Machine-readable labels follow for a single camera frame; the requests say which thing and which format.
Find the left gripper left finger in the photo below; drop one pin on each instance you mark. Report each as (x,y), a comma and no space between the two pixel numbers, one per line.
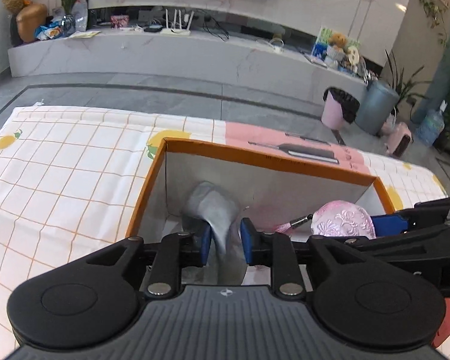
(167,258)

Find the tall floor plant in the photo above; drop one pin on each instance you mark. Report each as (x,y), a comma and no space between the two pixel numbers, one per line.
(404,87)

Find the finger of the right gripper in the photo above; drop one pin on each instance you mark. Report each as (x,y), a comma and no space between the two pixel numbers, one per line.
(389,225)

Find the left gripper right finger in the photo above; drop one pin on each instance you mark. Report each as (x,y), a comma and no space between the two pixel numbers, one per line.
(274,260)

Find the pink trash bin black liner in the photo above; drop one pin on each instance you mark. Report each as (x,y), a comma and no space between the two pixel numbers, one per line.
(340,108)

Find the pink patterned fabric pouch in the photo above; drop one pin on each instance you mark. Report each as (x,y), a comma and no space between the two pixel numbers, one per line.
(341,218)

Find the lemon print checkered tablecloth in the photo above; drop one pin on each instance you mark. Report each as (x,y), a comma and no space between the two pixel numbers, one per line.
(70,177)

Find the green potted plant on shelf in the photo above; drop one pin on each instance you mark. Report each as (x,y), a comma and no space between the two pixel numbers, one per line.
(69,0)

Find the grey silver cloth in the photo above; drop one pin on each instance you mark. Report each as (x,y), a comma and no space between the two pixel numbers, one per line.
(226,263)

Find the blue water jug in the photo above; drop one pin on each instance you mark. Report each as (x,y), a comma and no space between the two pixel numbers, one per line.
(432,125)

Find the grey metal trash can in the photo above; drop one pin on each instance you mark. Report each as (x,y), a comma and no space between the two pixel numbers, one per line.
(376,107)

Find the pink feather tassel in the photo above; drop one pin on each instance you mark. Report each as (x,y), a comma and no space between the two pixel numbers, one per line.
(293,224)

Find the golden brown vase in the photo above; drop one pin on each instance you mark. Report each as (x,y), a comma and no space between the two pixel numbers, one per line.
(29,19)

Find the white wifi router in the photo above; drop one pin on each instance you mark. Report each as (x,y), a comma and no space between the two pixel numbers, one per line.
(178,24)

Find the orange cardboard storage box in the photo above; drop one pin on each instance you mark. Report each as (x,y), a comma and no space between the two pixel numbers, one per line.
(268,189)

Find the teddy bear on shelf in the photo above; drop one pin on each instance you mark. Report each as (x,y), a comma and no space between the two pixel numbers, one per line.
(337,41)

